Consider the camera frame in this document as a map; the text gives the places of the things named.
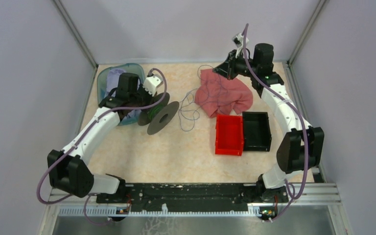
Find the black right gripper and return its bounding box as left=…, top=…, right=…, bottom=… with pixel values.
left=212, top=49, right=258, bottom=81

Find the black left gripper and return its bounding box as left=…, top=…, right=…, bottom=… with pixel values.
left=130, top=82, right=158, bottom=113

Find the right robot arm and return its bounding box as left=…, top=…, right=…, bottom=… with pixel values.
left=213, top=42, right=325, bottom=202

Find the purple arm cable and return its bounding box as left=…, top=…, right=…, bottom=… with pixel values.
left=241, top=23, right=309, bottom=222
left=37, top=68, right=168, bottom=226

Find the black cable spool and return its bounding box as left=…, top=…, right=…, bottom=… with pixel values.
left=138, top=92, right=179, bottom=135

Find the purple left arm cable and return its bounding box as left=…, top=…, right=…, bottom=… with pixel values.
left=37, top=68, right=168, bottom=226

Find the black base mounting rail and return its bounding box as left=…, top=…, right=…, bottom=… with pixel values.
left=96, top=183, right=289, bottom=212

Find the pink cloth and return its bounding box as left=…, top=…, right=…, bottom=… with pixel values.
left=194, top=69, right=253, bottom=118

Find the black plastic bin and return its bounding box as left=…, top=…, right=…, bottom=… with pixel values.
left=242, top=112, right=272, bottom=152

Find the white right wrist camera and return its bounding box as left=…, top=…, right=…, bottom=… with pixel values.
left=232, top=32, right=249, bottom=58

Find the teal plastic tray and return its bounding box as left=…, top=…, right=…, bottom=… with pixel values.
left=97, top=63, right=145, bottom=109

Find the lavender cloth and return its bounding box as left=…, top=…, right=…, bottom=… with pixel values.
left=104, top=68, right=141, bottom=125

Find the red plastic bin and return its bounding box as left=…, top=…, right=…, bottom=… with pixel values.
left=215, top=114, right=244, bottom=156

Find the thin blue wire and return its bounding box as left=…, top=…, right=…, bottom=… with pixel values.
left=178, top=65, right=237, bottom=132

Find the green wire on spool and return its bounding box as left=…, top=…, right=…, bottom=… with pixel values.
left=147, top=103, right=163, bottom=120

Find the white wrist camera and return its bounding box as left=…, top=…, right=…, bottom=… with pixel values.
left=142, top=75, right=163, bottom=96
left=232, top=32, right=249, bottom=58

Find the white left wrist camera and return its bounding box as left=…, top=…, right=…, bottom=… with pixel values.
left=142, top=75, right=163, bottom=96

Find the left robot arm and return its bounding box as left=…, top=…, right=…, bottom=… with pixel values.
left=46, top=72, right=166, bottom=203

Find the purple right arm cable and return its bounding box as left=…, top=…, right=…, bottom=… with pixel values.
left=241, top=23, right=309, bottom=222

